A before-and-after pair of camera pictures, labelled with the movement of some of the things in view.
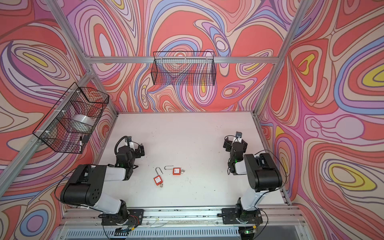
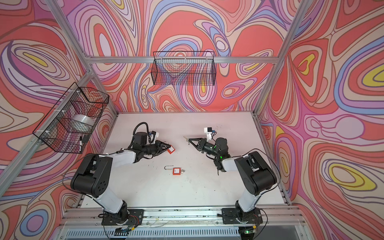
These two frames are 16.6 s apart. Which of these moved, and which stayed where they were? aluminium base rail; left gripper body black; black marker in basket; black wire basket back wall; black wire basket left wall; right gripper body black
Moved: right gripper body black; left gripper body black
Stayed: black marker in basket; black wire basket left wall; aluminium base rail; black wire basket back wall
